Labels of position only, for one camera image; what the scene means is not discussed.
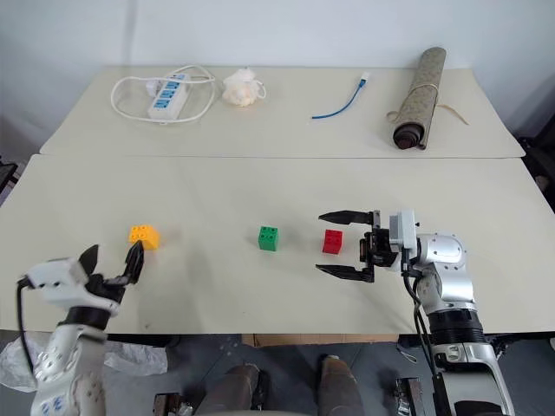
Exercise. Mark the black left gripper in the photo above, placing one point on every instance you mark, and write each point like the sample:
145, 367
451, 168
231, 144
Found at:
106, 286

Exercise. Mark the red toy brick cube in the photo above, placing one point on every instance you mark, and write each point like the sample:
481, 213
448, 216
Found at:
332, 241

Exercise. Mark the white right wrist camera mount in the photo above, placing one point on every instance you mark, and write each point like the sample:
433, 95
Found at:
401, 232

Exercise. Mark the rolled brown patterned mat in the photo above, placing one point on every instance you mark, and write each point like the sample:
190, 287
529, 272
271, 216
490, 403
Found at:
422, 95

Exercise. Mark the black chair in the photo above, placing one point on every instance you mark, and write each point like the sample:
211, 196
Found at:
539, 160

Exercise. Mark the white crumpled mesh ball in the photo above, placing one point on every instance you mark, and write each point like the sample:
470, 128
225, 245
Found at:
240, 89

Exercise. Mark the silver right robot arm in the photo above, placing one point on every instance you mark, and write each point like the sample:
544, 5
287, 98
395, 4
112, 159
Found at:
451, 277

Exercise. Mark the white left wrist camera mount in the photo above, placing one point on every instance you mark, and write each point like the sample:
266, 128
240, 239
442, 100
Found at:
60, 281

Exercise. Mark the yellow toy brick cube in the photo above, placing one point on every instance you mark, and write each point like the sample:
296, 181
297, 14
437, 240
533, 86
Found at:
145, 236

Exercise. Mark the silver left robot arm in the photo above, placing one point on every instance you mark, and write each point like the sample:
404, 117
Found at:
60, 372

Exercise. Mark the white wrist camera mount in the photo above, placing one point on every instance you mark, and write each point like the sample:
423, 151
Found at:
60, 281
401, 232

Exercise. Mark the brown cardboard piece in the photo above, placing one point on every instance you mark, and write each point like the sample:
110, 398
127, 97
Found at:
321, 339

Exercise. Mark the green toy brick cube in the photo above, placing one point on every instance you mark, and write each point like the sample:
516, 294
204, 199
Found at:
269, 238

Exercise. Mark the dark equipment at room edge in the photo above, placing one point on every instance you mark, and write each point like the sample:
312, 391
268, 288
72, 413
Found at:
6, 177

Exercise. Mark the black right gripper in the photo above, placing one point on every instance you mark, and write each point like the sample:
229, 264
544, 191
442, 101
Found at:
378, 247

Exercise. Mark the white crumpled plastic bag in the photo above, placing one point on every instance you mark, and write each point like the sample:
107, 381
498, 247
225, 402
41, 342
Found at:
134, 359

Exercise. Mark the dark rounded shape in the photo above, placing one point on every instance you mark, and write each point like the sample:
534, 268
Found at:
342, 385
236, 388

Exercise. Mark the white blue power strip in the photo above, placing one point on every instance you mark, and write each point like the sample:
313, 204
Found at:
168, 95

